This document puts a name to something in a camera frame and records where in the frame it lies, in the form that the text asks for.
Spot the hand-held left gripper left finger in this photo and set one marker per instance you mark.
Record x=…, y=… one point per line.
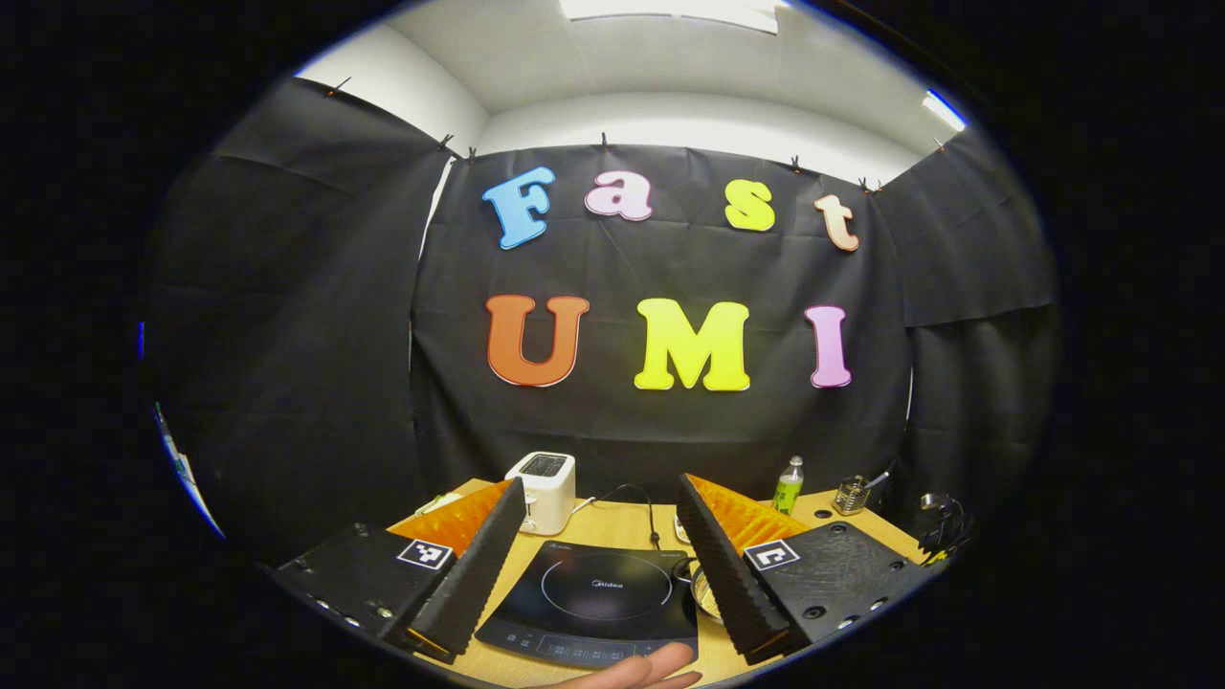
x=483, y=574

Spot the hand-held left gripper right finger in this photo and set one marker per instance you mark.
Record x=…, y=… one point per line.
x=732, y=574

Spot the steel pot with beans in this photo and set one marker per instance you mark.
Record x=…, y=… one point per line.
x=706, y=593

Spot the black induction cooktop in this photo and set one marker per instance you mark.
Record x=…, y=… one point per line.
x=584, y=593

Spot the white divided bean dish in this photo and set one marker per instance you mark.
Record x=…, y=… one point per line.
x=680, y=531

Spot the pale green plate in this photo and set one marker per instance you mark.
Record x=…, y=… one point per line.
x=440, y=501

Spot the green drink bottle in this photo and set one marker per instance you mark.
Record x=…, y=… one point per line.
x=787, y=493

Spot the white toaster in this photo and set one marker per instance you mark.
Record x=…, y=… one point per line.
x=545, y=498

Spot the black backdrop cloth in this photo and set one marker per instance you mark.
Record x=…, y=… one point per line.
x=670, y=258

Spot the small ceiling light panel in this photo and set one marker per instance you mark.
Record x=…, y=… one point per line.
x=944, y=110

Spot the large ceiling light panel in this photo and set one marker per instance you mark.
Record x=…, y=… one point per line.
x=670, y=13

